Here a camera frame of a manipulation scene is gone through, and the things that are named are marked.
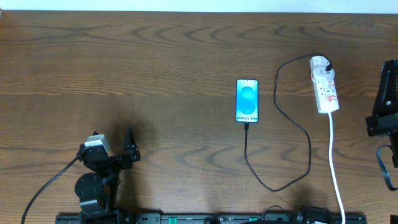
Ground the black USB charging cable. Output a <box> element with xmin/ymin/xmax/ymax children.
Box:
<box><xmin>244</xmin><ymin>52</ymin><xmax>333</xmax><ymax>192</ymax></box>

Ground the blue Galaxy smartphone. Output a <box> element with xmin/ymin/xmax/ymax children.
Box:
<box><xmin>235</xmin><ymin>79</ymin><xmax>259</xmax><ymax>123</ymax></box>

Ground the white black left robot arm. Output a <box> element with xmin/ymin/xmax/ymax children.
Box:
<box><xmin>75</xmin><ymin>128</ymin><xmax>141</xmax><ymax>223</ymax></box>

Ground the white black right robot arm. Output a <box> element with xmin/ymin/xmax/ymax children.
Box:
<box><xmin>366</xmin><ymin>59</ymin><xmax>397</xmax><ymax>168</ymax></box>

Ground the white USB charger adapter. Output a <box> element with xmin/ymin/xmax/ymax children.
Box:
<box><xmin>311</xmin><ymin>67</ymin><xmax>335</xmax><ymax>83</ymax></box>

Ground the white power strip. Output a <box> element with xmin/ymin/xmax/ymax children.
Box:
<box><xmin>310</xmin><ymin>55</ymin><xmax>339</xmax><ymax>114</ymax></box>

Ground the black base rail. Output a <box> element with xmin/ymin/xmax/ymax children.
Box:
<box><xmin>55</xmin><ymin>205</ymin><xmax>368</xmax><ymax>224</ymax></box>

